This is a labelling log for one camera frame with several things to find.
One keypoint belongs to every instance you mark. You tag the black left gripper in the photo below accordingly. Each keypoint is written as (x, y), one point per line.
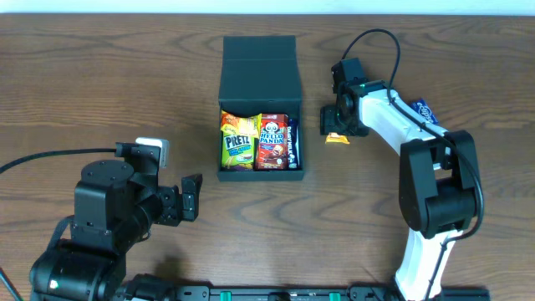
(173, 205)

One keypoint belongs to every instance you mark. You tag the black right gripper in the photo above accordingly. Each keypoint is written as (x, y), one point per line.
(331, 121)

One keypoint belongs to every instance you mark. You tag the small yellow snack packet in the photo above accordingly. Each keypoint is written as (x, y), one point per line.
(336, 138)

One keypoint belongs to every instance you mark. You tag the blue Dairy Milk bar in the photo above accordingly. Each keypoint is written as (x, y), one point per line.
(293, 160)

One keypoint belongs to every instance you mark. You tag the green Pretz snack box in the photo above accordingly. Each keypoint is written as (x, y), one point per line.
(238, 151)

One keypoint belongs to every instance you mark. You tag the blue Eclipse candy pack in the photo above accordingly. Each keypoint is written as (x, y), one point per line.
(423, 109)

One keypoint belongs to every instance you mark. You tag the red Hello Panda box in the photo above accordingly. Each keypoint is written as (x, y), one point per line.
(272, 147)

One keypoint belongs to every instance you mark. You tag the large yellow snack packet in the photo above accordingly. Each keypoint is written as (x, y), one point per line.
(245, 126)

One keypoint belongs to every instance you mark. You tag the black gift box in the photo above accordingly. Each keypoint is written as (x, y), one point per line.
(260, 75)

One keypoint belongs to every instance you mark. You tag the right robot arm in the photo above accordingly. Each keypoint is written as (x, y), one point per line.
(439, 188)

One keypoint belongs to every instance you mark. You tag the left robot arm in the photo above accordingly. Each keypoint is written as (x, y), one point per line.
(116, 202)

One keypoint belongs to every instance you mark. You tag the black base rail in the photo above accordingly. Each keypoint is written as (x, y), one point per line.
(203, 293)

